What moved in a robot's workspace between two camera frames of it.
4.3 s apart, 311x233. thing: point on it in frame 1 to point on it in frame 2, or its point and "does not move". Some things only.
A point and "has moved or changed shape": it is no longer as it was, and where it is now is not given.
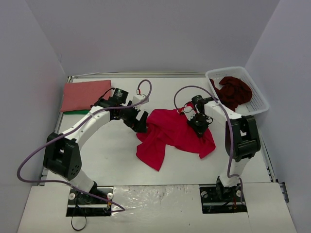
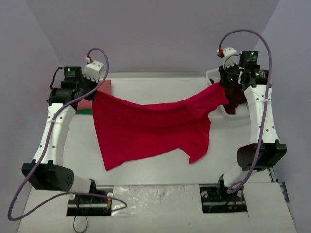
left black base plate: x=81 y=204 does not move
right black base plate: x=215 y=199 does not move
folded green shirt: x=77 y=112 does not move
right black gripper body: x=199 y=124 to x=225 y=79
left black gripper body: x=132 y=119 to x=89 y=90
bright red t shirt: x=165 y=127 has moved or changed shape
